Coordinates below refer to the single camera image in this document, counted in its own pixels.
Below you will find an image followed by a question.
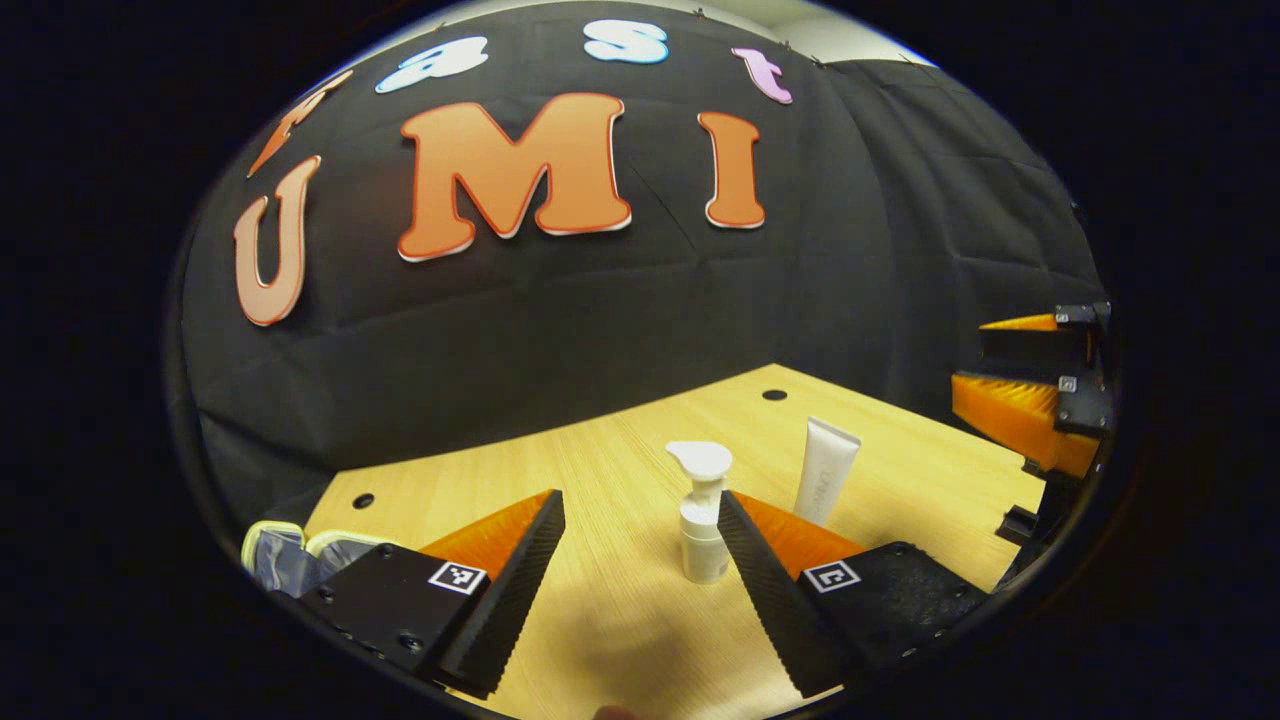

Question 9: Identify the white pump bottle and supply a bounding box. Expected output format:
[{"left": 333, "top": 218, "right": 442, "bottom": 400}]
[{"left": 665, "top": 440, "right": 734, "bottom": 584}]

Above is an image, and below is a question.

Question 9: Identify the black backdrop cloth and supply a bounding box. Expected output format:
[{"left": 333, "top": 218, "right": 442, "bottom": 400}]
[{"left": 180, "top": 0, "right": 1111, "bottom": 531}]

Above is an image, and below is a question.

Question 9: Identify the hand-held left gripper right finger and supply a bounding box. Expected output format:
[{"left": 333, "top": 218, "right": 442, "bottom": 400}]
[{"left": 718, "top": 490, "right": 991, "bottom": 699}]

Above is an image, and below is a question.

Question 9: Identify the white squeeze tube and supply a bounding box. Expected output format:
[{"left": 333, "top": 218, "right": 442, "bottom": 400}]
[{"left": 793, "top": 416, "right": 863, "bottom": 528}]

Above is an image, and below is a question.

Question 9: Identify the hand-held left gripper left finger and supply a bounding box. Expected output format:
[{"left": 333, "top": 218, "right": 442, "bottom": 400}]
[{"left": 300, "top": 490, "right": 566, "bottom": 701}]

